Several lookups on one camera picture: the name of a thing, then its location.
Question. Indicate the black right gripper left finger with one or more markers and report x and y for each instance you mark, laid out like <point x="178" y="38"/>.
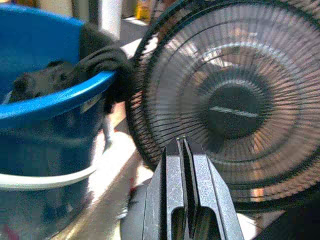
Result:
<point x="172" y="180"/>

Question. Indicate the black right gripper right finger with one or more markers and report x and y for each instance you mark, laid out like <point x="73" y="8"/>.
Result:
<point x="207" y="185"/>

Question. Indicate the black cloth garment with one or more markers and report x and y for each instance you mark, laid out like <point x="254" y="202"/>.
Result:
<point x="105" y="58"/>

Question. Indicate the black electric fan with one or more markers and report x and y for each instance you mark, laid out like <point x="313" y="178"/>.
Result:
<point x="237" y="112"/>

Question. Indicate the yellow package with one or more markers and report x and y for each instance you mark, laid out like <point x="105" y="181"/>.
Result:
<point x="143" y="10"/>

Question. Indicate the white pole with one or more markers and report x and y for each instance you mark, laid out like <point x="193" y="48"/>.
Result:
<point x="110" y="17"/>

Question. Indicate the blue plastic bucket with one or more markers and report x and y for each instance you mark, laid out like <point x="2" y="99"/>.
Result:
<point x="37" y="40"/>

